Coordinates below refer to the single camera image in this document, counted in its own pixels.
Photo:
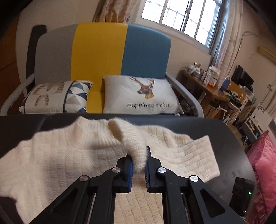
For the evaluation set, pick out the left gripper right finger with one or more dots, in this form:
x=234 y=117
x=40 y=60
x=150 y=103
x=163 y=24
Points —
x=186 y=200

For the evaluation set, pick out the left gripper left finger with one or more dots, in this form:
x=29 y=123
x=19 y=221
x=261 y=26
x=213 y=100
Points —
x=90 y=199

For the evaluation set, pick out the cream knitted sweater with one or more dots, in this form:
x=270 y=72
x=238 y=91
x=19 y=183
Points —
x=38 y=170

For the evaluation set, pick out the chair with clothes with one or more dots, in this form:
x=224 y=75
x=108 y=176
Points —
x=228 y=112

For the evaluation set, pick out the pink ruffled cushion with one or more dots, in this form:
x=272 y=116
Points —
x=261 y=156

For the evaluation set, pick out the white low shelf unit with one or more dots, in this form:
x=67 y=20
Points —
x=255 y=124

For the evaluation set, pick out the wooden side desk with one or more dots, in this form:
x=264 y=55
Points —
x=203 y=93

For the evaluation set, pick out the geometric pattern pillow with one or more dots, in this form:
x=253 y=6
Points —
x=62 y=97

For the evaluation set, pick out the white deer print pillow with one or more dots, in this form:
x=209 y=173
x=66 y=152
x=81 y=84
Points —
x=136 y=95

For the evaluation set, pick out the black television monitor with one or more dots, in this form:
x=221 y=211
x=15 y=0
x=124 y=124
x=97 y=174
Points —
x=241 y=77

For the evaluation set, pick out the right floral curtain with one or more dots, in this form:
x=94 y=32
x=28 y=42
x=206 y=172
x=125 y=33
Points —
x=228 y=39

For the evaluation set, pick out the floral curtain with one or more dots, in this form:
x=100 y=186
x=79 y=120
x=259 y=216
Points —
x=117 y=11
x=228 y=39

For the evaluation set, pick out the grey yellow blue sofa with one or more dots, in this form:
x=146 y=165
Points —
x=90 y=51

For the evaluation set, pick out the black rolled mat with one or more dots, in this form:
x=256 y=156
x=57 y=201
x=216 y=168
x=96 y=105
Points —
x=36 y=32

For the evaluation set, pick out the left floral curtain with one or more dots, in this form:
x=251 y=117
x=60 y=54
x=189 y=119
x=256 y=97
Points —
x=117 y=11

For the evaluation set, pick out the window with white frame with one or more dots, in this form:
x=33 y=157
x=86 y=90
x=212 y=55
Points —
x=195 y=21

